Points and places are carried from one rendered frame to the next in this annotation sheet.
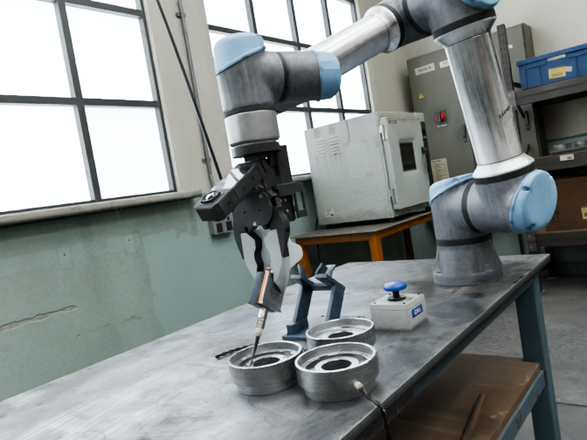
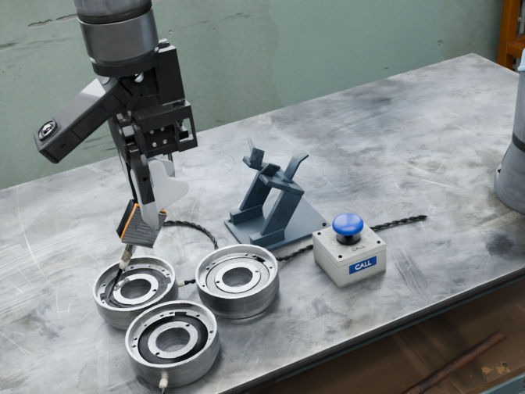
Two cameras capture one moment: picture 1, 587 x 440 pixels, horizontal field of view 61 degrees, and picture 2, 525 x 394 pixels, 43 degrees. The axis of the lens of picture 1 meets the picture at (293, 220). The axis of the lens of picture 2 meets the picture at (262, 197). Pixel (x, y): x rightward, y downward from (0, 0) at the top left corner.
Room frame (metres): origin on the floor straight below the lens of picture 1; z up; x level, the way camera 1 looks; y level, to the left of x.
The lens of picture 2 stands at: (0.21, -0.41, 1.37)
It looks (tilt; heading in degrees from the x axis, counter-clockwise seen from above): 33 degrees down; 30
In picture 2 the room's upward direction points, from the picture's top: 7 degrees counter-clockwise
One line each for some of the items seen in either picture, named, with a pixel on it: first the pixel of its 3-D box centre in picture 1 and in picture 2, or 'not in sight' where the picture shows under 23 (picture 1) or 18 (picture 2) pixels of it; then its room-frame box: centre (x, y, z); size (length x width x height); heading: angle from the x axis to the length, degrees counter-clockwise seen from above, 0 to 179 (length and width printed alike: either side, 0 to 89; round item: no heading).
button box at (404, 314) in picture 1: (400, 309); (352, 249); (0.86, -0.16, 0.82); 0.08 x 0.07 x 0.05; 140
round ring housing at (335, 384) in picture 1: (337, 371); (174, 344); (0.63, -0.02, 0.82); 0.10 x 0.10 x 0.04
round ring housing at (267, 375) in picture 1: (266, 367); (137, 293); (0.69, 0.07, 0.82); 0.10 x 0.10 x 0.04
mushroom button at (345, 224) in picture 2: (396, 296); (348, 234); (0.86, -0.15, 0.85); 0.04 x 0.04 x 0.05
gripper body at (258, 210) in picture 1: (265, 186); (143, 102); (0.74, 0.03, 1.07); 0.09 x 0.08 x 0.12; 142
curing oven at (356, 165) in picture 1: (376, 169); not in sight; (3.27, -0.58, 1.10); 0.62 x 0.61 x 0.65; 140
